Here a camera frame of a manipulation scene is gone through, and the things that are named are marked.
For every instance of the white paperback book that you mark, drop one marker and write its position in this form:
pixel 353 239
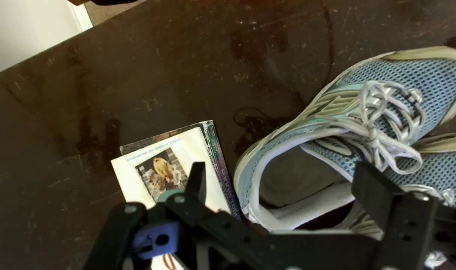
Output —
pixel 188 150

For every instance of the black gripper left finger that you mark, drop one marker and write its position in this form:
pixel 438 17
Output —
pixel 198 200

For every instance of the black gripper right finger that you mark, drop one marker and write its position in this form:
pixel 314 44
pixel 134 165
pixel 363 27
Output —
pixel 408 225

